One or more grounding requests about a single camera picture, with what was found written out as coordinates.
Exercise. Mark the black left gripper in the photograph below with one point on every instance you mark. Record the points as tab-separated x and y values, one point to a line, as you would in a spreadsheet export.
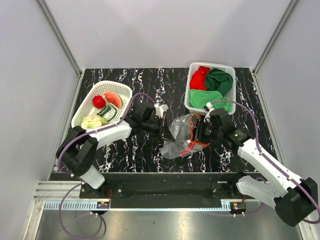
163	131

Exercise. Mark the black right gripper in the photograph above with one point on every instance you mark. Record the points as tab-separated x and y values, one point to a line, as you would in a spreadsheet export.
201	124

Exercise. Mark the clear zip top bag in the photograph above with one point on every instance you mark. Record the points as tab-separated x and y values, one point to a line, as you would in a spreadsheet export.
183	130

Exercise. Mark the fake red chili pepper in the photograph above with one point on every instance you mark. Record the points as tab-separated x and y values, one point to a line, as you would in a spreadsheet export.
188	152

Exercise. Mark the fake watermelon slice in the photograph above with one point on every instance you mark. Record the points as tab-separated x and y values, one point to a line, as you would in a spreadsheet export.
114	99

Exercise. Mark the fake green leafy sprig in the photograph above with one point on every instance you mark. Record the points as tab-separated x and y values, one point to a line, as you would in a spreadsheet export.
106	110

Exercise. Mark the fake white cauliflower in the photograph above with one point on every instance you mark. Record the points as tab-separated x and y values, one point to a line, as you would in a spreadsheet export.
93	121

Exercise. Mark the fake red strawberry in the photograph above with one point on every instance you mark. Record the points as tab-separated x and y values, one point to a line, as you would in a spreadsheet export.
98	102

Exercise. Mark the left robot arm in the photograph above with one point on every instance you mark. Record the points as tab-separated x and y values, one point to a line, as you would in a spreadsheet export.
77	152

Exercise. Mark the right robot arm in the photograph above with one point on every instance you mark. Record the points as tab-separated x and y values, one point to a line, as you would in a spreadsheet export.
292	197

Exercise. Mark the light green cloth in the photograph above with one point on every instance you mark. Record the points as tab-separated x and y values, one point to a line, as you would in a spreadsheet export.
199	98

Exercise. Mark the white rectangular plastic basket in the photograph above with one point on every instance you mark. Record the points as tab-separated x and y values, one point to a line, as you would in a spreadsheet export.
231	94

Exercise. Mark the dark green cloth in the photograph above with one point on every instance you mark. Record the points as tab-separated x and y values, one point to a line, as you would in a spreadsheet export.
218	80

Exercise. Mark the red cloth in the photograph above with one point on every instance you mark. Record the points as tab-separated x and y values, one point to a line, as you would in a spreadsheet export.
197	81

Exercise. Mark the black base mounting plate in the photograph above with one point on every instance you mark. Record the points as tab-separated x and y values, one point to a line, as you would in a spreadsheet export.
165	191

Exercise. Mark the white oval perforated basket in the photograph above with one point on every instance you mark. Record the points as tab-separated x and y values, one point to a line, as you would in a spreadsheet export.
87	108

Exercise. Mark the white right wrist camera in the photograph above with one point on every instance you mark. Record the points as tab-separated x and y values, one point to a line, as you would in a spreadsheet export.
208	109

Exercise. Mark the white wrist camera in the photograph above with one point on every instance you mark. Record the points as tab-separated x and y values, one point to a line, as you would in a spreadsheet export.
208	109
160	109

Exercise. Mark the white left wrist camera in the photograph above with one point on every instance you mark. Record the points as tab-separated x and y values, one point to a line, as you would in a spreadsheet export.
160	109

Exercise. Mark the white slotted cable duct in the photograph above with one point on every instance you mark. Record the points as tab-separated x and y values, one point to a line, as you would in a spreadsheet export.
71	205

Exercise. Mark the right aluminium frame post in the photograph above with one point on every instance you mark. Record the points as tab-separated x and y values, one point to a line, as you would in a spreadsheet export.
276	33

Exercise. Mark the aluminium frame post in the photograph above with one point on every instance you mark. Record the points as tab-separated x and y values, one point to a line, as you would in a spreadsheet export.
59	36
276	33

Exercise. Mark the left aluminium frame post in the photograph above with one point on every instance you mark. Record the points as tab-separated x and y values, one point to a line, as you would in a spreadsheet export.
59	36

